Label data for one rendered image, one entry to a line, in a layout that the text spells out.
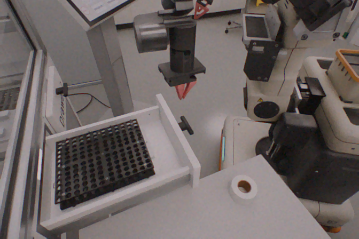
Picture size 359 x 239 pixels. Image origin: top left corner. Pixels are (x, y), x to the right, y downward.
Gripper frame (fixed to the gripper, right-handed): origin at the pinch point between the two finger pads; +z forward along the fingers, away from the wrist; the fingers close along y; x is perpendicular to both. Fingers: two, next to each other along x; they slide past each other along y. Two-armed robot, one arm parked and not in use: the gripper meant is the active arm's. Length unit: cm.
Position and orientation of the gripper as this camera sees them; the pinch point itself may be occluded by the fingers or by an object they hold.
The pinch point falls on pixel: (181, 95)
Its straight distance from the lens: 55.2
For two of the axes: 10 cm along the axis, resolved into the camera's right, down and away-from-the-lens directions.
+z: -0.1, 7.3, 6.8
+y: -9.2, 2.6, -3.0
